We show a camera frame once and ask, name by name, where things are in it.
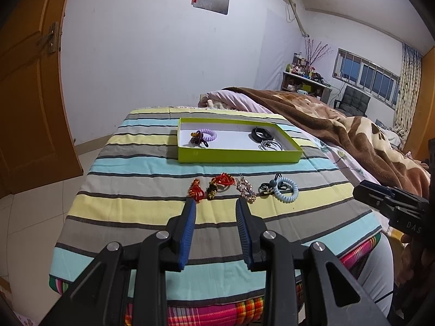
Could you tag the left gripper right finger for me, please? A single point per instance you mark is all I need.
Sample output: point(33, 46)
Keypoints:
point(250, 229)

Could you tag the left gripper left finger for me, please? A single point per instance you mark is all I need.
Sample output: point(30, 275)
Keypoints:
point(181, 229)

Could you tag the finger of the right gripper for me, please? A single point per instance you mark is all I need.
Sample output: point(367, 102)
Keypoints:
point(379, 203)
point(366, 187)

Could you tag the small red knot charm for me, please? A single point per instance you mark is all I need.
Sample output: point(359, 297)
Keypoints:
point(195, 191)

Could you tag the black hair tie teal bead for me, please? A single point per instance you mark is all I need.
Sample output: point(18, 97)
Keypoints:
point(268, 188)

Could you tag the red knot charm with beads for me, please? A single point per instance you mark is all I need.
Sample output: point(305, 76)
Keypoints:
point(221, 182)

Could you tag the lime green tray box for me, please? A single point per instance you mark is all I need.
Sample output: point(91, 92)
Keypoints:
point(213, 140)

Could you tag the black fitness band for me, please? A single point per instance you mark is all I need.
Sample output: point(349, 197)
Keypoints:
point(259, 134)

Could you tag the person's right hand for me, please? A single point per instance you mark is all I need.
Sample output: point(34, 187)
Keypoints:
point(413, 256)

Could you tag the brown fleece blanket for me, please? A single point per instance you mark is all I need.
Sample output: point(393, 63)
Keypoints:
point(358, 135)

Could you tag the person's grey trouser leg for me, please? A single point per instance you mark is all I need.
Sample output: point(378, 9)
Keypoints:
point(377, 276)

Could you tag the striped bed sheet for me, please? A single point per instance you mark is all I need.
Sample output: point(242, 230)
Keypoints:
point(136, 184)

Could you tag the floral curtain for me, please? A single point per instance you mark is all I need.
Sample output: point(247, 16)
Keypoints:
point(409, 89)

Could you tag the black office chair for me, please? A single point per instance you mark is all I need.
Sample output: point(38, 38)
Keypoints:
point(353, 102)

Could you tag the window with bars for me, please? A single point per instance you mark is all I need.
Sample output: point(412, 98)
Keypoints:
point(367, 76)

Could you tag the pink floral duvet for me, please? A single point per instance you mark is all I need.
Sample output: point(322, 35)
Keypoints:
point(230, 100)

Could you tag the cluttered desk shelf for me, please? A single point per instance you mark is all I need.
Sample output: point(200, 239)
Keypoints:
point(300, 78)

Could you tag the dried branch bouquet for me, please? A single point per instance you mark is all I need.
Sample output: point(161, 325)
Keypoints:
point(314, 51)

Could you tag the wooden door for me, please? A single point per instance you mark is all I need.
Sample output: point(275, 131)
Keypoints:
point(37, 148)

